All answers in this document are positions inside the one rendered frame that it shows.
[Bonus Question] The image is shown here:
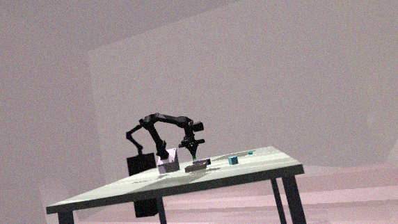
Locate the small light blue block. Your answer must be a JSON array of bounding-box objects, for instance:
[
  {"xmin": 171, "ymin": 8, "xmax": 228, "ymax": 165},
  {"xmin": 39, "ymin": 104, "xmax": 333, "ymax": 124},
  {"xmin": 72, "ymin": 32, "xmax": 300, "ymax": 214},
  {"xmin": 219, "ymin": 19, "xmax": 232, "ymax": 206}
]
[{"xmin": 228, "ymin": 157, "xmax": 239, "ymax": 165}]

